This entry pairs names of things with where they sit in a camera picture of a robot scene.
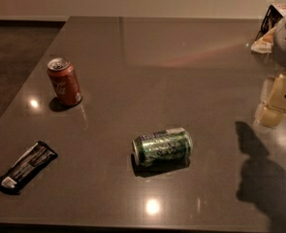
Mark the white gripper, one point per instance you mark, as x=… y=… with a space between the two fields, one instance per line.
x=275 y=110

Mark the green soda can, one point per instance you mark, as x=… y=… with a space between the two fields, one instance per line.
x=167 y=145

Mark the red cola can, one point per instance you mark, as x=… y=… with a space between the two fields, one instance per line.
x=64 y=80

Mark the black snack bar wrapper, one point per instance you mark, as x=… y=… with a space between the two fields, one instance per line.
x=28 y=166

